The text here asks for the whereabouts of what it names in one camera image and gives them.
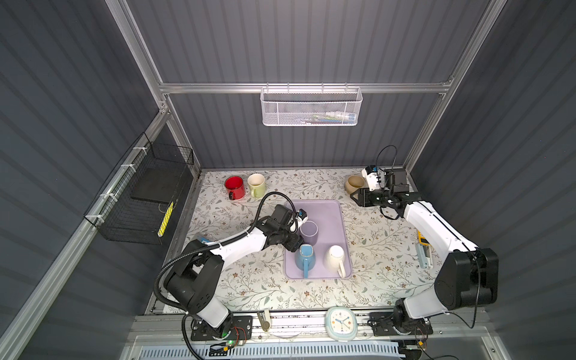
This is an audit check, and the beige ceramic teapot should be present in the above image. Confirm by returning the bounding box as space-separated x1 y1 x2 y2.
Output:
344 175 365 195

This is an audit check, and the purple mug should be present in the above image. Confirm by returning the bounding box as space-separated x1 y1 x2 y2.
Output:
298 220 319 246

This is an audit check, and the blue mug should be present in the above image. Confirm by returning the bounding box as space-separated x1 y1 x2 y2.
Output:
295 244 316 278

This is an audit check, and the light green mug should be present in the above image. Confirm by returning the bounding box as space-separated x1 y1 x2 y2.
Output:
247 173 266 199

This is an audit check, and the red mug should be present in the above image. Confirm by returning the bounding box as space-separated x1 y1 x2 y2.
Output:
224 175 245 201

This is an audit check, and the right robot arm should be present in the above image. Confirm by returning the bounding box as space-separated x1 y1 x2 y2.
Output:
350 158 499 335

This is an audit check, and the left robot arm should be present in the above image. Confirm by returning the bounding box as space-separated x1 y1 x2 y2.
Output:
153 191 308 338

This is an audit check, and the white mug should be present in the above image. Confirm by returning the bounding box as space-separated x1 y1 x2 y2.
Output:
324 245 347 278

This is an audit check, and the lavender plastic tray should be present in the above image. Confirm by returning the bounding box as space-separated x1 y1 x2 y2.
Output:
284 199 353 280

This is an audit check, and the mint alarm clock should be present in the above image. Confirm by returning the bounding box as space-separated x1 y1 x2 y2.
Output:
325 307 358 341

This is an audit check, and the yellow marker in basket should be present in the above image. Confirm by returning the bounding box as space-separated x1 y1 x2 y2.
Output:
157 202 174 238

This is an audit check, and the white wire basket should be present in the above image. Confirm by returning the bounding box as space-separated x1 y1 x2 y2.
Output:
259 85 363 127

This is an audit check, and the black wire basket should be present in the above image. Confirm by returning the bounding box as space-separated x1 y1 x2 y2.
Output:
84 134 195 245

